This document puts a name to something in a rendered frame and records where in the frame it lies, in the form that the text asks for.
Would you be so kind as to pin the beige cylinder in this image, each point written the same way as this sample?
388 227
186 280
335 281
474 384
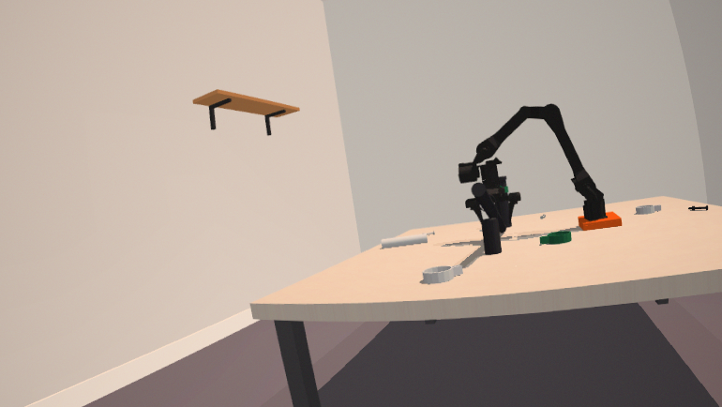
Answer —
404 241

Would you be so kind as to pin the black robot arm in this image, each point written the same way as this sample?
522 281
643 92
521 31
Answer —
594 205

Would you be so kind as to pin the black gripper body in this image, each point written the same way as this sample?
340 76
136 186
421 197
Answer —
511 197

